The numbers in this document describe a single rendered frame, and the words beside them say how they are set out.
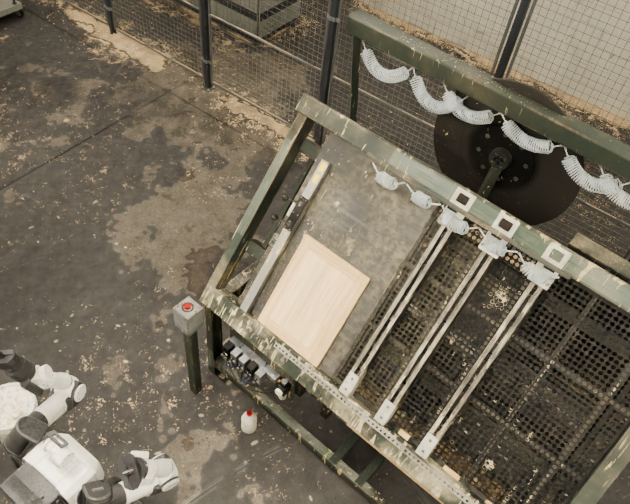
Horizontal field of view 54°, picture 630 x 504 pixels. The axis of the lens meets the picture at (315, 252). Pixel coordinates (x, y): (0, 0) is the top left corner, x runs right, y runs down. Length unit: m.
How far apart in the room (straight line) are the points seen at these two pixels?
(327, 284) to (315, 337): 0.29
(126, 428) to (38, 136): 3.04
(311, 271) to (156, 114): 3.37
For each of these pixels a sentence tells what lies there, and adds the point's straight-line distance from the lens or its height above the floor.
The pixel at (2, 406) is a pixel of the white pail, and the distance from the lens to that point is 4.07.
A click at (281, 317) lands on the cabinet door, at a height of 0.97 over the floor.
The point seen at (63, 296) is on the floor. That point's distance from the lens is 4.87.
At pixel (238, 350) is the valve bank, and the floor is 0.76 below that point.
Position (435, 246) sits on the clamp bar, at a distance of 3.05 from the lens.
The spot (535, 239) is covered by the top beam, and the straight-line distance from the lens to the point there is 2.90.
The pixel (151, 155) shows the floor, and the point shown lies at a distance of 5.83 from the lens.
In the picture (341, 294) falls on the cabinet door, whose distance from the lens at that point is 3.25.
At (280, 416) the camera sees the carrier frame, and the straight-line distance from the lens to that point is 4.00.
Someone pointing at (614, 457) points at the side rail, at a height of 1.34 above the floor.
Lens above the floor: 3.77
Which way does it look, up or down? 49 degrees down
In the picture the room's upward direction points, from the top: 8 degrees clockwise
